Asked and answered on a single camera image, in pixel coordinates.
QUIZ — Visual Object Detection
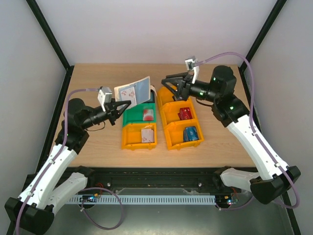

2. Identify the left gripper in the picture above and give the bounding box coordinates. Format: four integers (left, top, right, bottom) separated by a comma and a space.
81, 99, 131, 130

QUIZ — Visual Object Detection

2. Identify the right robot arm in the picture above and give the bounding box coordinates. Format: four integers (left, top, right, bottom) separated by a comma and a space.
161, 65, 301, 204

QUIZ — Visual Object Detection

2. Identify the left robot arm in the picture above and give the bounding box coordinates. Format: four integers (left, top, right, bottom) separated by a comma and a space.
4, 98, 131, 235

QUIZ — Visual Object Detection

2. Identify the red white card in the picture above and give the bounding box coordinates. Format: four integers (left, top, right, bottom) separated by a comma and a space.
142, 109, 155, 122

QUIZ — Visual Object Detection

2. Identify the blue card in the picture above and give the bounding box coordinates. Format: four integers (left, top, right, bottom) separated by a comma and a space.
183, 126, 200, 142

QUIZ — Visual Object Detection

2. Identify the green bin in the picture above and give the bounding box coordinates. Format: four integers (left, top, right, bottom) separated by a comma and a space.
122, 103, 156, 127

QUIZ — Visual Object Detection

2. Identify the yellow bin back right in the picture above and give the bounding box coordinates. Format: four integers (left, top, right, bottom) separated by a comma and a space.
157, 86, 193, 110

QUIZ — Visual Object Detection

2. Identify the yellow bin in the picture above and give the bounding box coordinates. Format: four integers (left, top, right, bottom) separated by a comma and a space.
164, 119, 204, 150
121, 122, 157, 151
157, 86, 193, 110
160, 100, 198, 128

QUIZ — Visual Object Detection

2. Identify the yellow bin front left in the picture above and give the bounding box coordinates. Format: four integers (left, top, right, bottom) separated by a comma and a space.
121, 122, 157, 151

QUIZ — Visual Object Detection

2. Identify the black bin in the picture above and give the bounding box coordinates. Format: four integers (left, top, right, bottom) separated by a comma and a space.
149, 90, 156, 103

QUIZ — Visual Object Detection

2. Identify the yellow bin middle right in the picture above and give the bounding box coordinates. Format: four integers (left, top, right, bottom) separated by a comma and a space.
160, 100, 198, 128

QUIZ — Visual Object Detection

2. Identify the yellow bin front right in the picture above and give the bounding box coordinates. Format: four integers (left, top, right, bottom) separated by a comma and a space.
164, 119, 204, 150

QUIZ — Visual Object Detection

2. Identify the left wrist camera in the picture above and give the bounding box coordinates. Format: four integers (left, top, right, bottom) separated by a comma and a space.
97, 87, 112, 112

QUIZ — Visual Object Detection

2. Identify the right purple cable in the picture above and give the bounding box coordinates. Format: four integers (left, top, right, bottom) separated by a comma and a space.
195, 51, 301, 212

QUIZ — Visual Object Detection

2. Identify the grey cable duct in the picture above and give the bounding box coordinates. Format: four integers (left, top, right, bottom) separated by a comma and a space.
66, 195, 216, 205

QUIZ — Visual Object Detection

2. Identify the black aluminium frame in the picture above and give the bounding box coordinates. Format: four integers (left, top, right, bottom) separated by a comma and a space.
7, 0, 313, 235

